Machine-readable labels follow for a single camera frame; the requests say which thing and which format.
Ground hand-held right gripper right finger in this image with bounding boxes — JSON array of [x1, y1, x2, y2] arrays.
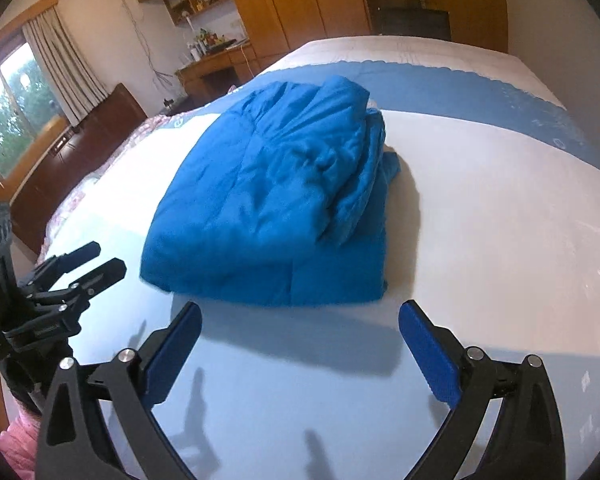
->
[[399, 300, 566, 480]]

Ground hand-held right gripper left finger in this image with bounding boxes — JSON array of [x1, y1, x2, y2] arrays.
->
[[35, 301, 203, 480]]

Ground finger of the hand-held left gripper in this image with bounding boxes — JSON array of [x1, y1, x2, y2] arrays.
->
[[37, 241, 102, 282], [54, 257, 127, 307]]

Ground blue puffer jacket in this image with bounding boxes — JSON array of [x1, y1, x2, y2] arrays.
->
[[140, 76, 401, 307]]

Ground dark wooden headboard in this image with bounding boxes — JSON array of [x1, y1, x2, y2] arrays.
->
[[10, 82, 148, 256]]

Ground pink floral quilt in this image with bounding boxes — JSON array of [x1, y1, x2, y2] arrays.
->
[[37, 110, 176, 261]]

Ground bed with light-blue cover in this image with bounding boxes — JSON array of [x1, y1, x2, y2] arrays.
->
[[0, 35, 600, 480]]

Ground wooden framed window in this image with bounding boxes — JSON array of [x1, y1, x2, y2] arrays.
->
[[0, 35, 71, 188]]

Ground beige curtain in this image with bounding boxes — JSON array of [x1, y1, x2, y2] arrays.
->
[[22, 7, 111, 126]]

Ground wooden desk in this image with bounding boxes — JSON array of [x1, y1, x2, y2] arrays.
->
[[175, 42, 261, 106]]

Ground wooden wardrobe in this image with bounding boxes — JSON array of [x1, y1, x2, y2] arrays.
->
[[217, 0, 511, 61]]

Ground black chair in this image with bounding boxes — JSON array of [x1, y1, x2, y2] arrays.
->
[[370, 0, 451, 41]]

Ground wall cables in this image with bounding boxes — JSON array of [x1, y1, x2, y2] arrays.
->
[[111, 0, 181, 92]]

